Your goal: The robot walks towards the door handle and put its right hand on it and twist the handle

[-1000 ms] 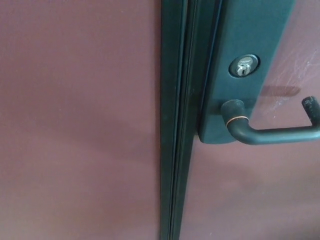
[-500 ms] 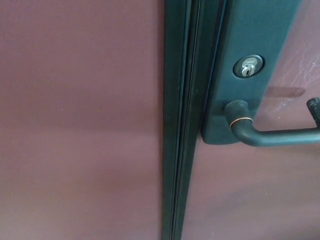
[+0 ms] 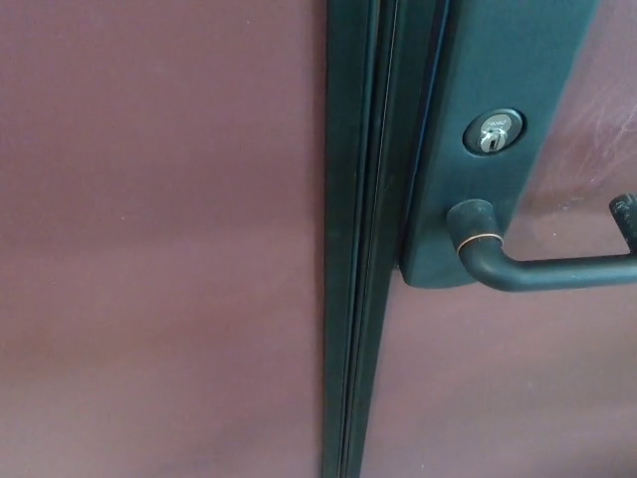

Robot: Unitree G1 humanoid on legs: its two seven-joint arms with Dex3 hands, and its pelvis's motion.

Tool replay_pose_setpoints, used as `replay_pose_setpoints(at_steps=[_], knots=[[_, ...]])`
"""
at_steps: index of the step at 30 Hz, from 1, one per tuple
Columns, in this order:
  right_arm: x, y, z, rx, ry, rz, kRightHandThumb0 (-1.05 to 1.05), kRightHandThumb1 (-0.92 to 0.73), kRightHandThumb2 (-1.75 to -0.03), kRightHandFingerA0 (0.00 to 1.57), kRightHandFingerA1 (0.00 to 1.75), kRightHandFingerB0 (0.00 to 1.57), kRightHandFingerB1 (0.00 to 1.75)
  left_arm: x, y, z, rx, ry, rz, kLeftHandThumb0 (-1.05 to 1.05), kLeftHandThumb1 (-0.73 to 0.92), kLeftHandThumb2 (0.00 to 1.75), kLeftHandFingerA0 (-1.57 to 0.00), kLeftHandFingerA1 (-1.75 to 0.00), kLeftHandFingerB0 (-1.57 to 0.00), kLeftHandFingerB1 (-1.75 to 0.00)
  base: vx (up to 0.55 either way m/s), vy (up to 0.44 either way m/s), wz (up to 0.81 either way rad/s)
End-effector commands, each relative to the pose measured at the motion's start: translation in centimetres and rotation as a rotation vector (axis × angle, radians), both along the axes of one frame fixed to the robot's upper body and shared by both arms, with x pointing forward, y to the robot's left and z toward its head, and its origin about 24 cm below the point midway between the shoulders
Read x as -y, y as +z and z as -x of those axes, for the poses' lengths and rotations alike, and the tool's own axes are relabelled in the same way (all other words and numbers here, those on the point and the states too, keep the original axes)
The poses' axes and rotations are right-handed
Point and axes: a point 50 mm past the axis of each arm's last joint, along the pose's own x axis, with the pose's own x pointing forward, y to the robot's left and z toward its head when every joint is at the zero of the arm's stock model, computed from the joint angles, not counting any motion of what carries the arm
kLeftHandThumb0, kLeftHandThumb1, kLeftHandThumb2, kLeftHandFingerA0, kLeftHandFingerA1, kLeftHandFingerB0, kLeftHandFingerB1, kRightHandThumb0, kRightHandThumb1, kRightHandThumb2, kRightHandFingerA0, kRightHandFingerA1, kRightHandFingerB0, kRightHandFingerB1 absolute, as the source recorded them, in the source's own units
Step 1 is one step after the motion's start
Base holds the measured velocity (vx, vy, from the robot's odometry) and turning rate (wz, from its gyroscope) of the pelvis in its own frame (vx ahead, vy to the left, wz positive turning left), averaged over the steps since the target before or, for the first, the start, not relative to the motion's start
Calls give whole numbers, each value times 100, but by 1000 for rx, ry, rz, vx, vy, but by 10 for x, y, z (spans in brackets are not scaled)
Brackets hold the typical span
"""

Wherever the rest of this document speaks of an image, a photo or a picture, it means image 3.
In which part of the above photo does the black lever door handle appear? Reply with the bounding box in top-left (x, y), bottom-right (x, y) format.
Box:
top-left (446, 193), bottom-right (637, 293)

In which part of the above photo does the silver lock cylinder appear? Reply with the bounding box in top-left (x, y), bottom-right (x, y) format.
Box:
top-left (462, 110), bottom-right (528, 156)

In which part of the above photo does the maroon door with handle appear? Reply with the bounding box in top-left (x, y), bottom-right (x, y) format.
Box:
top-left (365, 0), bottom-right (637, 478)

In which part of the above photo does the black handle backplate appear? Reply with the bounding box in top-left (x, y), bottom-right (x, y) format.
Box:
top-left (400, 0), bottom-right (599, 291)

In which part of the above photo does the maroon door without handle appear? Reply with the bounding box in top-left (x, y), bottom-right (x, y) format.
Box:
top-left (0, 0), bottom-right (332, 478)

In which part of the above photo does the black door edge strip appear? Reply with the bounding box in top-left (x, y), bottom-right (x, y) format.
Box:
top-left (320, 0), bottom-right (399, 478)
top-left (342, 0), bottom-right (452, 478)

